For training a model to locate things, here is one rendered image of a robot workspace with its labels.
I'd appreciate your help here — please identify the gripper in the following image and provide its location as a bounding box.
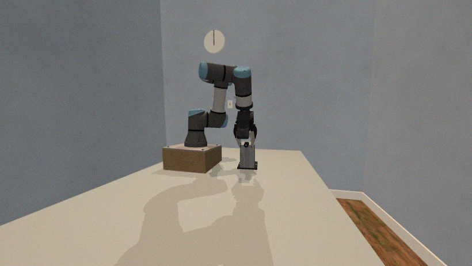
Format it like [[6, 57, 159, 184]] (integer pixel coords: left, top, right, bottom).
[[233, 102, 257, 148]]

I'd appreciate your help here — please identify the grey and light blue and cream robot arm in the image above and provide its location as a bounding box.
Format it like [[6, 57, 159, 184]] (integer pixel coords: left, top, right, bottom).
[[184, 62, 252, 147]]

